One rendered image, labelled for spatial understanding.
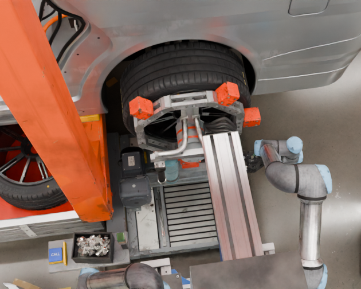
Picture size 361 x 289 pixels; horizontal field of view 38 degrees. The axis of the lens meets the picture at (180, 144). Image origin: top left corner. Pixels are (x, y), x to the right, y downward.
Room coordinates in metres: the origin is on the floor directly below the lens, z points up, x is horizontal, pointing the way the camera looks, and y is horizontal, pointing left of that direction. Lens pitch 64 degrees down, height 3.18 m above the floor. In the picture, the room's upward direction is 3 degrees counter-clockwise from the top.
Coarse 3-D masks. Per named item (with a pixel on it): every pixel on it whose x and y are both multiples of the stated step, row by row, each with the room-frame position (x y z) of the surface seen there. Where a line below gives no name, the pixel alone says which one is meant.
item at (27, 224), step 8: (32, 216) 0.94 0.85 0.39; (40, 216) 0.94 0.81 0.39; (48, 216) 0.93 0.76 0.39; (56, 216) 0.93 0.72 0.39; (64, 216) 0.93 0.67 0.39; (72, 216) 0.93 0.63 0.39; (0, 224) 0.90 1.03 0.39; (8, 224) 0.90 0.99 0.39; (16, 224) 0.90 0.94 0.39; (24, 224) 0.89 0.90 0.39; (32, 224) 0.90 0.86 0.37; (40, 224) 0.90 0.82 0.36; (48, 224) 0.90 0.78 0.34; (56, 224) 0.90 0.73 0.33; (64, 224) 0.91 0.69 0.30; (72, 224) 0.91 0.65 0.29; (0, 232) 0.88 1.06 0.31; (8, 232) 0.88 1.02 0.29; (16, 232) 0.88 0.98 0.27; (32, 232) 0.89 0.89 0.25
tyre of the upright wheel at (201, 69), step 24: (168, 48) 1.47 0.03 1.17; (192, 48) 1.46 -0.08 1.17; (216, 48) 1.48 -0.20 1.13; (144, 72) 1.37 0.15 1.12; (168, 72) 1.33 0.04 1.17; (192, 72) 1.32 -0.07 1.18; (216, 72) 1.34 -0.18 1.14; (240, 72) 1.41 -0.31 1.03; (144, 96) 1.26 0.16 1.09; (240, 96) 1.29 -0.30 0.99
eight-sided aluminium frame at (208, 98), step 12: (168, 96) 1.24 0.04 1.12; (180, 96) 1.23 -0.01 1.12; (192, 96) 1.23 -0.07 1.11; (204, 96) 1.24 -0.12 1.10; (216, 96) 1.23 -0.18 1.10; (156, 108) 1.22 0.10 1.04; (168, 108) 1.18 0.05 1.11; (180, 108) 1.19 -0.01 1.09; (228, 108) 1.20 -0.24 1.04; (240, 108) 1.23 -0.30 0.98; (144, 120) 1.17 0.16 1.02; (240, 120) 1.21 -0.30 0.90; (144, 132) 1.22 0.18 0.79; (240, 132) 1.21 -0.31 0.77; (144, 144) 1.17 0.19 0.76; (156, 144) 1.22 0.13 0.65; (168, 144) 1.22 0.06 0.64
